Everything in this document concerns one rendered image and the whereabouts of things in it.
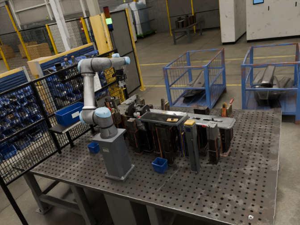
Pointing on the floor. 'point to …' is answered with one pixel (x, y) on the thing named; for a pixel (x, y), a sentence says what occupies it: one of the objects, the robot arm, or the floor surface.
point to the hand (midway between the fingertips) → (121, 87)
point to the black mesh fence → (39, 127)
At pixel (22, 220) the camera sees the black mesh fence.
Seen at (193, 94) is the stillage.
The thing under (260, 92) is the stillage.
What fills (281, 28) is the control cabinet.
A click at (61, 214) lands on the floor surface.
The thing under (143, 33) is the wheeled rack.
